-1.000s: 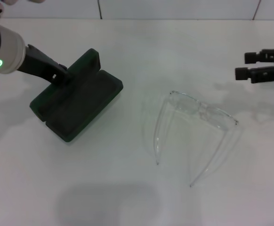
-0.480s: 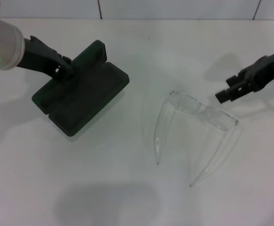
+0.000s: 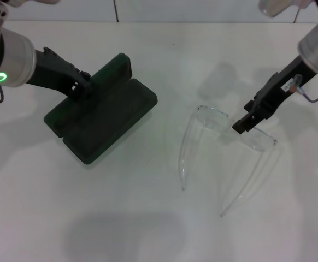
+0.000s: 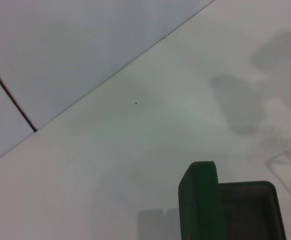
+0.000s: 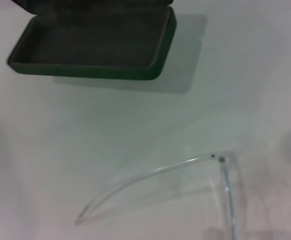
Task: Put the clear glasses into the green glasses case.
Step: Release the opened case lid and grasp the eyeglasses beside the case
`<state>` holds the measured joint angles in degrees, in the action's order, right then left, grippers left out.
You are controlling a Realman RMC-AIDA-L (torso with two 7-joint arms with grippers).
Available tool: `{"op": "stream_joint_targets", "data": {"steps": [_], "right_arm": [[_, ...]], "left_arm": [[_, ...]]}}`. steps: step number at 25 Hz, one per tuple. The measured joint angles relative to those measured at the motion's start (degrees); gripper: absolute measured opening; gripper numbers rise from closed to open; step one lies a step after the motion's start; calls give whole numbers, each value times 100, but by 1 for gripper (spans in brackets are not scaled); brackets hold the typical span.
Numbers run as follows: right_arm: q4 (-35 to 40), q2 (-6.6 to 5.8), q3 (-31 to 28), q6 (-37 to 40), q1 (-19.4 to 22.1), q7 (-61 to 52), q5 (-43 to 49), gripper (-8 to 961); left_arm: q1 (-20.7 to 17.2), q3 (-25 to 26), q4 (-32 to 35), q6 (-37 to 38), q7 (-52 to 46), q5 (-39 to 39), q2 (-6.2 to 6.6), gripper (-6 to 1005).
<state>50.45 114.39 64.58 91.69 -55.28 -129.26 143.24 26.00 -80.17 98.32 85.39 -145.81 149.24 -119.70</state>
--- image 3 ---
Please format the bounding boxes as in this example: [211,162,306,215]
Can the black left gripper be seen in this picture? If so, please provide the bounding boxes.
[27,46,93,101]

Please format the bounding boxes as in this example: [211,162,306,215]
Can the grey right arm cable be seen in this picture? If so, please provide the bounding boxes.
[292,74,318,104]

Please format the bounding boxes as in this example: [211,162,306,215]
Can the green glasses case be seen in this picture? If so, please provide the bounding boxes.
[43,53,158,165]

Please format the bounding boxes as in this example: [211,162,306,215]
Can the clear white glasses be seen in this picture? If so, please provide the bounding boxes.
[177,104,279,218]

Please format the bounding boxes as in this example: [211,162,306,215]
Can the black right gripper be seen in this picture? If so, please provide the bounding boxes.
[231,56,317,135]

